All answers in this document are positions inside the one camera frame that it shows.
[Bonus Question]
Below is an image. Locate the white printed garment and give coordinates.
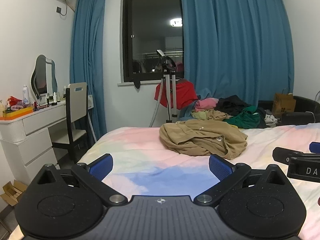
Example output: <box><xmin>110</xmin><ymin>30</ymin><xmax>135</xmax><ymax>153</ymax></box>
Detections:
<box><xmin>264</xmin><ymin>113</ymin><xmax>278</xmax><ymax>126</ymax></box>

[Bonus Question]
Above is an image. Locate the yellow-green garment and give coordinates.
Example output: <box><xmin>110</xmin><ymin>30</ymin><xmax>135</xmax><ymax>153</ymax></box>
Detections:
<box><xmin>191</xmin><ymin>110</ymin><xmax>208</xmax><ymax>121</ymax></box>

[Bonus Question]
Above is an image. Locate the white vanity desk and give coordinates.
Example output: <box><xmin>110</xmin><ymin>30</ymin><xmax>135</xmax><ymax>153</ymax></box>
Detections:
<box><xmin>0</xmin><ymin>101</ymin><xmax>67</xmax><ymax>186</ymax></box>

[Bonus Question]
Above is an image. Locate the bed with pastel sheet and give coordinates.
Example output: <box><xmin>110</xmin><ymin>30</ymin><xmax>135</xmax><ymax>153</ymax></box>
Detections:
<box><xmin>7</xmin><ymin>123</ymin><xmax>320</xmax><ymax>240</ymax></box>

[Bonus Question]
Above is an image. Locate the black garment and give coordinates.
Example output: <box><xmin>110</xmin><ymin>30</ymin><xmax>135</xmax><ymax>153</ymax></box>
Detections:
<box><xmin>214</xmin><ymin>95</ymin><xmax>252</xmax><ymax>117</ymax></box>

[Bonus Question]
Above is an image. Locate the cardboard box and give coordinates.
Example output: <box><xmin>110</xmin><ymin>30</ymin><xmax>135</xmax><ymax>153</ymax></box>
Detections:
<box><xmin>0</xmin><ymin>180</ymin><xmax>28</xmax><ymax>207</ymax></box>

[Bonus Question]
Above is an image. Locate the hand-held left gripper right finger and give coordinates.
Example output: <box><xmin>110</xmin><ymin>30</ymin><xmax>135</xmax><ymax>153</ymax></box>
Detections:
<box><xmin>194</xmin><ymin>154</ymin><xmax>291</xmax><ymax>207</ymax></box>

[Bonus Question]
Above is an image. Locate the tan button shirt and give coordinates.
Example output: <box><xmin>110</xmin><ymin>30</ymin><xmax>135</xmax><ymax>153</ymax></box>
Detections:
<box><xmin>159</xmin><ymin>119</ymin><xmax>249</xmax><ymax>160</ymax></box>

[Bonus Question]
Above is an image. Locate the light blue garment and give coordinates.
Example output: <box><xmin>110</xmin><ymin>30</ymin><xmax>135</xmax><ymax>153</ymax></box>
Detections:
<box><xmin>178</xmin><ymin>87</ymin><xmax>208</xmax><ymax>121</ymax></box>

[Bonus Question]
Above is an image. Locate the black sofa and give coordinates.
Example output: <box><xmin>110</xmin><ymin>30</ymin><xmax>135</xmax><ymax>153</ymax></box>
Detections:
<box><xmin>257</xmin><ymin>95</ymin><xmax>320</xmax><ymax>127</ymax></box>

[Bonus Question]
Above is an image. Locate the pink garment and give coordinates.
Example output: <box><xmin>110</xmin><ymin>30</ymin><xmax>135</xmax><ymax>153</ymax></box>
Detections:
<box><xmin>194</xmin><ymin>97</ymin><xmax>219</xmax><ymax>113</ymax></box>

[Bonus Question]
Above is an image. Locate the beige crumpled garment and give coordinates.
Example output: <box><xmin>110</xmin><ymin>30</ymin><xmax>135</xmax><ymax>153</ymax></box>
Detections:
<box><xmin>205</xmin><ymin>109</ymin><xmax>234</xmax><ymax>122</ymax></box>

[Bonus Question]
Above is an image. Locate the garment steamer stand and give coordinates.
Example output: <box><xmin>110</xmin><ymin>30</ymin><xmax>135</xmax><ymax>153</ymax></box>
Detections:
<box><xmin>156</xmin><ymin>49</ymin><xmax>179</xmax><ymax>124</ymax></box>

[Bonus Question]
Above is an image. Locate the grey steamer hose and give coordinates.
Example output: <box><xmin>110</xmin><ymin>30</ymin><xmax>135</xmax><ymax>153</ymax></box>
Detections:
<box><xmin>148</xmin><ymin>78</ymin><xmax>166</xmax><ymax>128</ymax></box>

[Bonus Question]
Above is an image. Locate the wavy vanity mirror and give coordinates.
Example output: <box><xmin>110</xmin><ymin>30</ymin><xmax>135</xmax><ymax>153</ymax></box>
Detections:
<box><xmin>30</xmin><ymin>54</ymin><xmax>58</xmax><ymax>106</ymax></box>

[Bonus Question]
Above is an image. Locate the white charging cable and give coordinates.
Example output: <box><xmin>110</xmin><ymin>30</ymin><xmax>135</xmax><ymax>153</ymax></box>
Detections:
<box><xmin>303</xmin><ymin>91</ymin><xmax>320</xmax><ymax>124</ymax></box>

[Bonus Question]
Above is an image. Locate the green garment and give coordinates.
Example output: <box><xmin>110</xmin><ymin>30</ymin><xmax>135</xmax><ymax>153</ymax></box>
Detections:
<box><xmin>223</xmin><ymin>105</ymin><xmax>262</xmax><ymax>129</ymax></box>

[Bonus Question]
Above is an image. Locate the dark framed window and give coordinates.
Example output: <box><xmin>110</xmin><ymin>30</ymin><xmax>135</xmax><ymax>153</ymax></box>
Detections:
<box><xmin>121</xmin><ymin>0</ymin><xmax>185</xmax><ymax>83</ymax></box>

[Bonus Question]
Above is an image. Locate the white and black chair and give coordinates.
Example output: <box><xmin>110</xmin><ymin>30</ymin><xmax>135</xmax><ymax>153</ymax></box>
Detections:
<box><xmin>51</xmin><ymin>82</ymin><xmax>89</xmax><ymax>164</ymax></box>

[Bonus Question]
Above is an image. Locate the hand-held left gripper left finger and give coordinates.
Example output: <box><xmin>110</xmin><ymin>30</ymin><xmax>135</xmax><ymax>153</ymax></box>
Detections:
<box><xmin>32</xmin><ymin>153</ymin><xmax>128</xmax><ymax>207</ymax></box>

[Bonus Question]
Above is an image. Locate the narrow blue curtain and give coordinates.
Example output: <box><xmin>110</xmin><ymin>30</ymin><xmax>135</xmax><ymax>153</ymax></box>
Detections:
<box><xmin>69</xmin><ymin>0</ymin><xmax>109</xmax><ymax>141</ymax></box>

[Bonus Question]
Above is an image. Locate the red garment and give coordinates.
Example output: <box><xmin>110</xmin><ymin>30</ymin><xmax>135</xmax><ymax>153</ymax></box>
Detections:
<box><xmin>153</xmin><ymin>78</ymin><xmax>198</xmax><ymax>109</ymax></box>

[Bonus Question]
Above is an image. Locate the brown paper bag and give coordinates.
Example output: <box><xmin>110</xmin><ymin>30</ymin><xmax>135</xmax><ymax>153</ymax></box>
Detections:
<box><xmin>272</xmin><ymin>88</ymin><xmax>297</xmax><ymax>118</ymax></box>

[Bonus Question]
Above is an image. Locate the orange tray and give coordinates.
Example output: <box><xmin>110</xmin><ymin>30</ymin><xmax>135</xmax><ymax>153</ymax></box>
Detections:
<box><xmin>0</xmin><ymin>106</ymin><xmax>34</xmax><ymax>121</ymax></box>

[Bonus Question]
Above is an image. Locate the wide blue curtain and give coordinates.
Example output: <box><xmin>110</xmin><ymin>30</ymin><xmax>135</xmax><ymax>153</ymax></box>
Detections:
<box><xmin>178</xmin><ymin>0</ymin><xmax>295</xmax><ymax>117</ymax></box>

